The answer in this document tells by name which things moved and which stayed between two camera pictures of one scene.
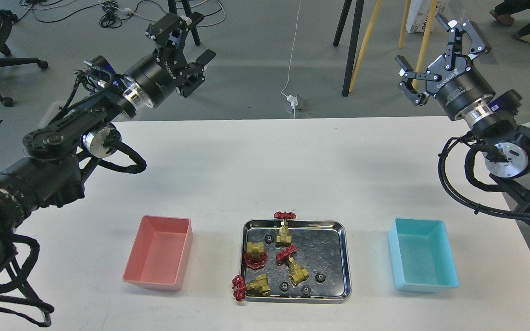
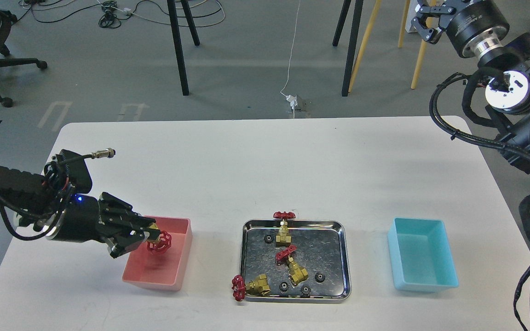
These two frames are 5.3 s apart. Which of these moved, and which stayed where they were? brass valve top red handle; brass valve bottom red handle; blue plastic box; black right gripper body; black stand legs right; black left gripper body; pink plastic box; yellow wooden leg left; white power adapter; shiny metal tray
Moved: black left gripper body; black right gripper body
Stayed: white power adapter; shiny metal tray; brass valve bottom red handle; black stand legs right; brass valve top red handle; yellow wooden leg left; blue plastic box; pink plastic box
